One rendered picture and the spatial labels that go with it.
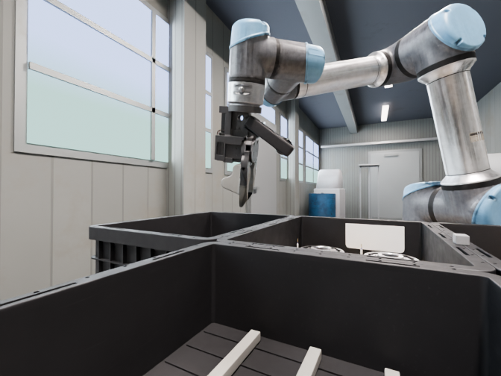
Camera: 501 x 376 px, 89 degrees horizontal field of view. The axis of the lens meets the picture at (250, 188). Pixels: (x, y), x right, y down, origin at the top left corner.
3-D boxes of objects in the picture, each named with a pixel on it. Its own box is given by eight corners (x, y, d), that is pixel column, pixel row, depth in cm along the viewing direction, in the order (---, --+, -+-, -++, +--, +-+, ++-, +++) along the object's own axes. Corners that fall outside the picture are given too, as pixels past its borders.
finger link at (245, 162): (241, 184, 56) (246, 145, 56) (249, 186, 56) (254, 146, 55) (236, 185, 51) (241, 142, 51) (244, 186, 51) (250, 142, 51)
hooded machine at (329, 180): (319, 226, 711) (319, 171, 713) (345, 227, 681) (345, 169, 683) (312, 230, 636) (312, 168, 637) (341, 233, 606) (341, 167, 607)
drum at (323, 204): (311, 231, 621) (311, 192, 622) (338, 233, 594) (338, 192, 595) (305, 235, 566) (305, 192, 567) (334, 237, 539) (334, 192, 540)
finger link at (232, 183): (221, 204, 57) (226, 163, 57) (246, 207, 56) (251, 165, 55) (216, 204, 54) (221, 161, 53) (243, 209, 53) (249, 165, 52)
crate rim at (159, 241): (209, 218, 84) (209, 211, 84) (297, 224, 70) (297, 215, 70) (84, 238, 49) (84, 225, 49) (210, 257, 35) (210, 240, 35)
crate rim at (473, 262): (297, 224, 70) (297, 215, 70) (428, 232, 56) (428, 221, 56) (210, 257, 35) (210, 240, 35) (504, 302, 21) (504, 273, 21)
